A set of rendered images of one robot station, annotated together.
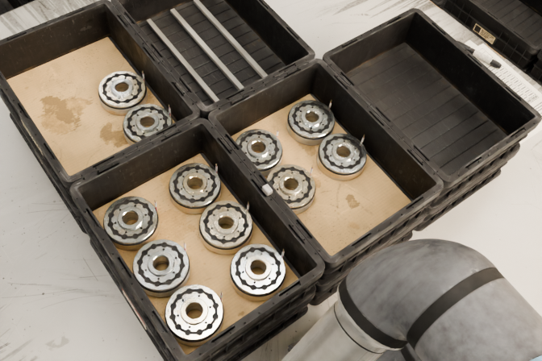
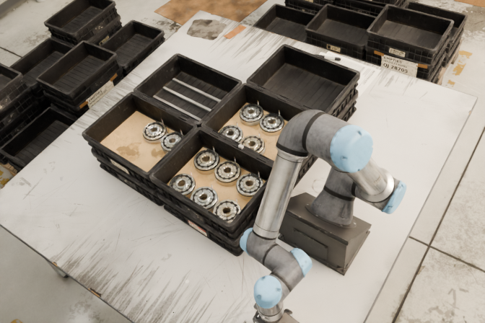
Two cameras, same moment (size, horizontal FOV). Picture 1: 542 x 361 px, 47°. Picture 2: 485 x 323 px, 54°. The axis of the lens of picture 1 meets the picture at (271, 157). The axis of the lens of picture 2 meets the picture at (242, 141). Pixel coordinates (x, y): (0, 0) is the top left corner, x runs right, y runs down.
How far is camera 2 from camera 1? 0.72 m
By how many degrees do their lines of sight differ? 7
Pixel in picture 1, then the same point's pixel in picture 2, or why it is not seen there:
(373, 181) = not seen: hidden behind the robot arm
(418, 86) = (299, 81)
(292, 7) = (223, 67)
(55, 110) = (125, 152)
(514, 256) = (376, 145)
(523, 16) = (352, 32)
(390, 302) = (292, 137)
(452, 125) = (321, 93)
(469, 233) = not seen: hidden behind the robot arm
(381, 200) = not seen: hidden behind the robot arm
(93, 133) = (148, 155)
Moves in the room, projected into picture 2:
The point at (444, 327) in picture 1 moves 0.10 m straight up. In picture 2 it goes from (310, 134) to (310, 107)
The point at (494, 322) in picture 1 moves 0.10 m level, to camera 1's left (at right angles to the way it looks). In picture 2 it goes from (325, 125) to (286, 132)
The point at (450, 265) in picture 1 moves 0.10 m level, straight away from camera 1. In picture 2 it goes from (307, 114) to (320, 90)
